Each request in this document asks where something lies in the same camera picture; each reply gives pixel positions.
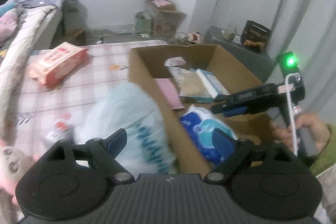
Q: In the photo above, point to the grey cloth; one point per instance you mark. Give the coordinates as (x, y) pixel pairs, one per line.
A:
(73, 2)

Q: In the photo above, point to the glass jar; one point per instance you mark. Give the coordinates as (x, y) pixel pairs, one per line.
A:
(230, 32)

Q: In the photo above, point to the pink wet wipes pack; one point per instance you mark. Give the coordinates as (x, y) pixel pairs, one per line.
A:
(57, 61)

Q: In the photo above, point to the person's right forearm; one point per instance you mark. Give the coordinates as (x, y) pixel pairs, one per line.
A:
(326, 155)

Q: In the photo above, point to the pink white packet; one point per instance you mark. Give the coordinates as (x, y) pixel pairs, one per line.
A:
(175, 61)

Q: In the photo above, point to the blue white plastic packet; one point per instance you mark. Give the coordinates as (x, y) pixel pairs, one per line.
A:
(213, 85)

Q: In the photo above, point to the white red plush toy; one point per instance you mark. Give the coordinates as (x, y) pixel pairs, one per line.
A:
(193, 37)

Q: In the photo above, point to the light blue cloth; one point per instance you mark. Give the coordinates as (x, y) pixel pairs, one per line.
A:
(6, 7)

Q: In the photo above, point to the grey side table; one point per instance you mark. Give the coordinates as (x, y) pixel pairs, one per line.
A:
(236, 54)

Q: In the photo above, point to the blue white soft pack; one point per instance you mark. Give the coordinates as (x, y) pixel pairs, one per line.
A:
(202, 132)

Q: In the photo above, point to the checked printed bed sheet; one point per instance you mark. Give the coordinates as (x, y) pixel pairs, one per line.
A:
(86, 82)

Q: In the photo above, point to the pink bubble pad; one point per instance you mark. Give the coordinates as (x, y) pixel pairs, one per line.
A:
(168, 91)

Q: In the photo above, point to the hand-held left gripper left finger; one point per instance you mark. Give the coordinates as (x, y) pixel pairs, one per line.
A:
(116, 141)

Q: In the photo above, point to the clear plastic zip bag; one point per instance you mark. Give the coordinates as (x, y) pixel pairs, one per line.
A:
(190, 82)

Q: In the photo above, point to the green bucket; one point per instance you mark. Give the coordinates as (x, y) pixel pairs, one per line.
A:
(143, 23)

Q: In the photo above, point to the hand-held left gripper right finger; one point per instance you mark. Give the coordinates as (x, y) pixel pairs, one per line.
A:
(223, 141)

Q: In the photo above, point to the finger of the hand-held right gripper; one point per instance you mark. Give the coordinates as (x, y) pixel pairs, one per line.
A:
(236, 110)

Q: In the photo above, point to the pink white plush toy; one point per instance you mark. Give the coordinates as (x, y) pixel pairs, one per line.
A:
(13, 161)

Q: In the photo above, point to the small open cardboard box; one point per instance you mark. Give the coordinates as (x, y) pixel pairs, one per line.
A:
(168, 19)

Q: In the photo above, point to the small white packet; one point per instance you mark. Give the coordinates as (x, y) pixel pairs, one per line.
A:
(59, 133)

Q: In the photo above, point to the white plastic bag blue print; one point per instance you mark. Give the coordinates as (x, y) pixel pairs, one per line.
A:
(136, 113)

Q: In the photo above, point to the white fluffy blanket roll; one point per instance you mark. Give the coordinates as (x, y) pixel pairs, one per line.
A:
(18, 43)

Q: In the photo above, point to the person's right hand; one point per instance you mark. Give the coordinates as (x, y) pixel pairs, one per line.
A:
(315, 129)

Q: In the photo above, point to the black box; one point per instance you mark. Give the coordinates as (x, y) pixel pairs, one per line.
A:
(254, 32)

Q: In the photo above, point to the large cardboard box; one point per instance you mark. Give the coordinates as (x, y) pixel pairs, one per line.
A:
(141, 69)

